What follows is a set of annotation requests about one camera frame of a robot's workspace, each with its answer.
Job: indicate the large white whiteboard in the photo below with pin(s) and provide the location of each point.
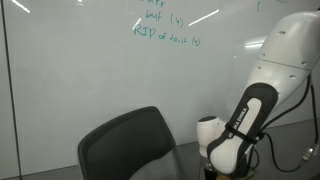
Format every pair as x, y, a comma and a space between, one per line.
67, 66

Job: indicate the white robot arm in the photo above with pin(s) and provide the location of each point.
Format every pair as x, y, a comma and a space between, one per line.
285, 59

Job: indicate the black mesh office chair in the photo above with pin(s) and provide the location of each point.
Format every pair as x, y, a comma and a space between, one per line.
137, 145

